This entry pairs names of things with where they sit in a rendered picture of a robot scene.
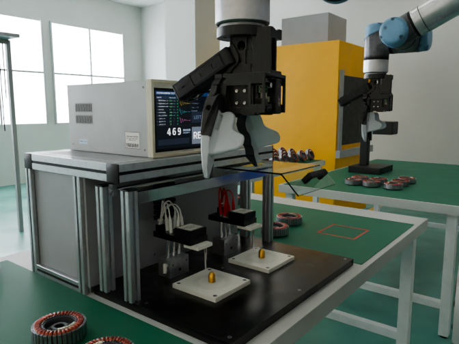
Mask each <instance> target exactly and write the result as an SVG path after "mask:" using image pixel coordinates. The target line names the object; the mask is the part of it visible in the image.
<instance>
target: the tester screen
mask: <svg viewBox="0 0 459 344"><path fill-rule="evenodd" d="M155 94H156V148H157V149H169V148H177V147H190V146H197V145H201V143H199V144H192V127H198V126H201V122H195V123H192V112H203V109H204V104H205V101H206V98H207V96H208V94H209V93H204V95H203V96H201V97H200V98H198V99H196V100H193V101H187V100H178V98H177V96H176V94H175V92H174V91H155ZM175 127H182V136H173V137H167V135H166V128H175ZM180 138H189V143H184V144H175V145H161V146H158V140H163V139H180Z"/></svg>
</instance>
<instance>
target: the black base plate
mask: <svg viewBox="0 0 459 344"><path fill-rule="evenodd" d="M235 234H236V235H238V250H237V251H235V252H233V253H230V254H228V255H226V256H223V255H218V254H214V253H213V252H212V246H210V247H208V248H207V268H212V269H215V270H219V271H222V272H226V273H229V274H233V275H236V276H240V277H243V278H247V279H249V280H251V284H249V285H247V286H246V287H243V288H242V289H240V290H238V291H236V292H235V293H233V294H231V295H229V296H228V297H226V298H224V299H222V300H220V301H218V302H216V303H214V302H211V301H209V300H205V299H203V298H200V297H197V296H194V295H192V294H189V293H186V292H183V291H180V290H178V289H174V288H173V283H175V282H178V281H180V280H182V279H184V278H186V277H188V276H191V275H193V274H196V273H198V272H200V271H202V270H204V249H202V250H199V251H196V250H189V251H187V252H185V253H186V254H189V271H188V272H186V273H184V274H181V275H179V276H177V277H175V278H172V279H169V278H165V277H163V276H160V275H158V263H155V264H152V265H150V266H147V267H144V268H142V269H140V283H141V300H140V301H136V300H135V303H133V304H131V303H129V301H127V302H126V301H124V276H120V277H118V278H116V279H115V287H116V290H114V291H112V290H110V292H109V293H105V292H104V291H101V290H100V285H97V286H94V294H96V295H97V296H100V297H102V298H104V299H107V300H109V301H111V302H114V303H116V304H118V305H120V306H123V307H125V308H127V309H130V310H132V311H134V312H136V313H139V314H141V315H143V316H146V317H148V318H150V319H153V320H154V321H157V322H159V323H162V324H164V325H166V326H169V327H170V328H173V329H175V330H178V331H180V332H183V333H185V334H187V335H189V336H191V337H194V338H196V339H198V340H200V341H203V342H205V343H207V344H246V343H247V342H249V341H250V340H251V339H253V338H254V337H255V336H257V335H258V334H259V333H261V332H262V331H264V330H265V329H267V327H269V326H271V325H272V324H273V323H275V322H276V321H277V320H279V319H280V318H282V317H283V316H284V315H285V314H287V313H289V312H290V311H291V310H292V309H294V308H295V307H297V306H298V305H299V304H300V303H302V302H303V301H305V300H306V299H308V298H309V297H310V296H312V295H313V294H314V293H316V292H317V291H318V290H320V289H321V288H323V287H324V286H325V285H327V284H328V283H330V282H331V281H332V280H333V279H335V278H336V277H338V276H339V275H340V274H342V273H343V272H345V271H346V270H347V269H348V268H350V267H351V266H353V259H352V258H348V257H342V256H339V255H333V254H330V253H324V252H320V251H317V250H311V249H308V248H302V247H298V246H293V245H289V244H284V243H280V242H274V241H270V242H266V241H265V242H263V241H262V238H256V237H254V247H258V248H263V249H266V250H271V251H275V252H278V253H283V254H287V255H292V256H294V260H293V261H291V262H289V263H287V264H285V265H284V266H281V267H280V268H278V269H276V270H274V271H273V272H271V273H269V274H268V273H265V272H261V271H258V270H254V269H251V268H246V267H243V266H239V265H236V264H233V263H228V259H229V258H232V257H234V256H236V255H239V254H241V253H243V252H245V251H247V250H250V249H252V236H248V237H244V236H240V234H239V233H235Z"/></svg>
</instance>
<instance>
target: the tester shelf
mask: <svg viewBox="0 0 459 344"><path fill-rule="evenodd" d="M258 150H259V158H258V160H263V159H268V158H273V145H267V146H264V147H259V148H258ZM24 161H25V168H26V169H35V170H39V171H47V172H51V173H59V174H64V175H71V176H76V177H84V178H88V179H93V180H100V181H105V182H111V183H116V184H121V183H125V182H132V181H137V180H144V179H149V178H153V177H161V176H166V175H173V174H178V173H186V172H190V171H198V170H202V165H201V153H198V154H187V155H181V156H170V157H164V158H145V157H138V156H125V155H118V154H105V153H98V152H85V151H78V150H71V149H64V150H55V151H46V152H30V153H24ZM244 162H250V161H249V160H248V159H247V158H246V154H245V148H240V149H237V150H235V151H232V152H227V153H224V154H218V155H215V157H214V166H213V168H215V167H222V166H227V165H231V164H239V163H244Z"/></svg>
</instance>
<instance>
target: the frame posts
mask: <svg viewBox="0 0 459 344"><path fill-rule="evenodd" d="M95 187H96V216H97V232H98V260H99V276H100V290H101V291H104V292H105V293H109V292H110V290H112V291H114V290H116V287H115V254H114V237H113V204H112V196H109V191H108V189H109V184H96V185H95ZM137 191H138V189H136V188H123V189H120V199H121V217H122V254H123V272H124V301H126V302H127V301H129V303H131V304H133V303H135V300H136V301H140V300H141V283H140V261H139V219H138V197H137ZM273 206H274V174H268V175H267V176H264V177H263V187H262V241H263V242H265V241H266V242H270V241H273ZM240 208H244V209H248V210H250V209H251V180H245V181H241V182H240ZM250 235H251V231H248V230H244V229H240V236H244V237H248V236H250Z"/></svg>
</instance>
